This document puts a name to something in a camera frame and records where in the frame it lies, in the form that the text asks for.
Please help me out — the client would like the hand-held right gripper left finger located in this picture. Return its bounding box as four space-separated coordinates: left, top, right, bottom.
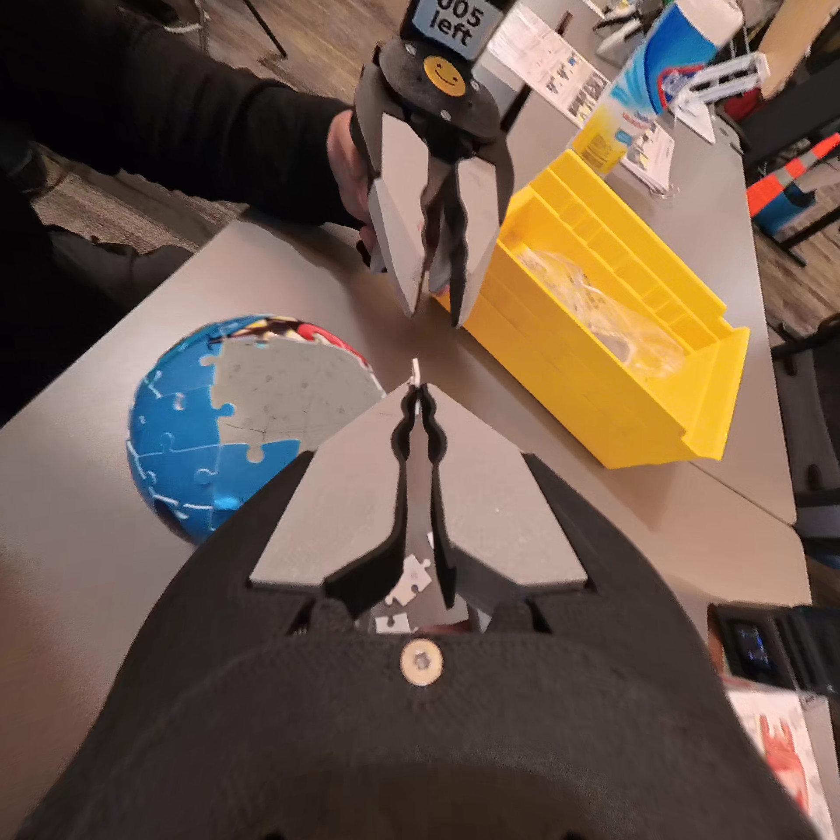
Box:
248 385 417 618

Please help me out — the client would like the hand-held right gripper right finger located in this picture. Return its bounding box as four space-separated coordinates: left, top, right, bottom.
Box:
420 385 589 626

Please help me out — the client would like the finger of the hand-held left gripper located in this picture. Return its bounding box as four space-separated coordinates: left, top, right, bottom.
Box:
366 113 442 319
427 157 506 330

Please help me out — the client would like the blue puzzle ball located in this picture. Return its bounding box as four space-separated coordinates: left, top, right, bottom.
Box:
126 314 388 546

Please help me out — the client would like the person's left forearm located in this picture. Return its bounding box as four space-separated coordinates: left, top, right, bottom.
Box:
0 0 362 231

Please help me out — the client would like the colourful cardboard puzzle box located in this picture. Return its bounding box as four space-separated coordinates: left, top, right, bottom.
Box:
722 682 828 840

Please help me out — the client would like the person's left hand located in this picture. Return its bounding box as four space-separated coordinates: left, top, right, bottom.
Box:
326 108 388 275

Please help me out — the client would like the printed paper sheet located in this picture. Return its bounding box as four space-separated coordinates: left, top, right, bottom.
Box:
620 118 677 194
486 3 611 129

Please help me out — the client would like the yellow plastic storage bin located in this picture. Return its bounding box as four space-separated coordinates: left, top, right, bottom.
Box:
433 150 751 470

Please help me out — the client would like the clear plastic bag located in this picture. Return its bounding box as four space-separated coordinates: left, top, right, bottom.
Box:
515 246 686 382

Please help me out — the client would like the disinfectant wipes canister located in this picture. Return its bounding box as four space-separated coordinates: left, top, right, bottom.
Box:
571 0 746 178

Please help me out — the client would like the white folding stand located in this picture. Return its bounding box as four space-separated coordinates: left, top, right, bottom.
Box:
659 51 770 114

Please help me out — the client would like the black battery device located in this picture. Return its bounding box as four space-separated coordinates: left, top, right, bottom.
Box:
707 602 824 691

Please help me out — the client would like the orange traffic cone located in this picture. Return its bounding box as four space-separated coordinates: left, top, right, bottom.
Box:
745 133 840 217

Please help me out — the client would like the blue floor container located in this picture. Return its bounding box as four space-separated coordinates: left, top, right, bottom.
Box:
761 182 818 232

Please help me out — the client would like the black office chair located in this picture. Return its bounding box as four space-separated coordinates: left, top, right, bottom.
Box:
771 315 840 546

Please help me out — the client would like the tan desk divider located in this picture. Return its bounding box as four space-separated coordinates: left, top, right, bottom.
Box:
758 0 828 99

